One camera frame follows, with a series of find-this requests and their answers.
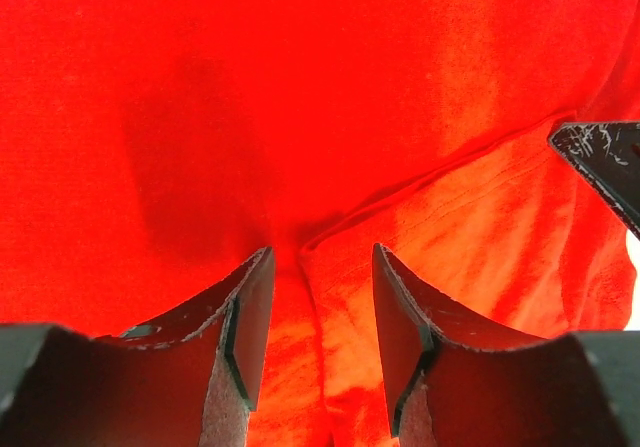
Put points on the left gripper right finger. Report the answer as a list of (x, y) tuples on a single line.
[(451, 376)]

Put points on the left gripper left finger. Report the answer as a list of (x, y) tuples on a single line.
[(196, 370)]

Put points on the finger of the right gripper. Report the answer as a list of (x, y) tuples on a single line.
[(606, 156)]

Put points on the red t shirt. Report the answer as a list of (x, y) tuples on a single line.
[(148, 147)]

